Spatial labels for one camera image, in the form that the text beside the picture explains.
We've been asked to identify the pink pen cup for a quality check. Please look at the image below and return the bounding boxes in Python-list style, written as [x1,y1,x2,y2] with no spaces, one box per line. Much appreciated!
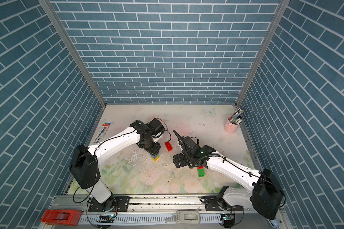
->
[224,115,242,134]

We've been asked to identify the red tool on rail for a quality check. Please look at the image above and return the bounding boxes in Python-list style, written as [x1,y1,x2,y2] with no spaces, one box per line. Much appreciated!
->
[40,210,82,226]

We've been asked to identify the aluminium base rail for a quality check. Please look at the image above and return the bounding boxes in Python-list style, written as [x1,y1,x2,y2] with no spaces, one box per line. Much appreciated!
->
[49,194,272,229]

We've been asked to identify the green small square lego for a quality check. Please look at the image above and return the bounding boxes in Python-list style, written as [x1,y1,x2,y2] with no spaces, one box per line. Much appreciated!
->
[197,169,205,177]

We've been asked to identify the grey clamp handle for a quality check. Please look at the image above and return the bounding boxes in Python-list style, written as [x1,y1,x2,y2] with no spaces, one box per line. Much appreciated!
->
[164,210,201,225]

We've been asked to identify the pens in cup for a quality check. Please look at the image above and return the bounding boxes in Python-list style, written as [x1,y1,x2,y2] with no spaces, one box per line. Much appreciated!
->
[228,108,245,125]

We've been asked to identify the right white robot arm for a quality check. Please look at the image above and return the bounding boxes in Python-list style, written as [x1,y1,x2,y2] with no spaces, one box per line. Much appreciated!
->
[173,132,286,220]

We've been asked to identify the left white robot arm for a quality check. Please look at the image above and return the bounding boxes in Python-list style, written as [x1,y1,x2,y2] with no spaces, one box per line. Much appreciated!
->
[69,118,169,212]

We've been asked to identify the pen package box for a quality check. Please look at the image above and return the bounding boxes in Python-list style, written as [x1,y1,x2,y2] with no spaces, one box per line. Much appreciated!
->
[93,123,111,144]

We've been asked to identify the light blue object corner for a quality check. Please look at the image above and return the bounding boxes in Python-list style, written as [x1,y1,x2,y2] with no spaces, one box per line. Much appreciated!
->
[268,219,280,229]

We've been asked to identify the red long lego brick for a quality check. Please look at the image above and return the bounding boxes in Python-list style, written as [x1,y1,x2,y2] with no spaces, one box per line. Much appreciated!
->
[165,141,173,152]

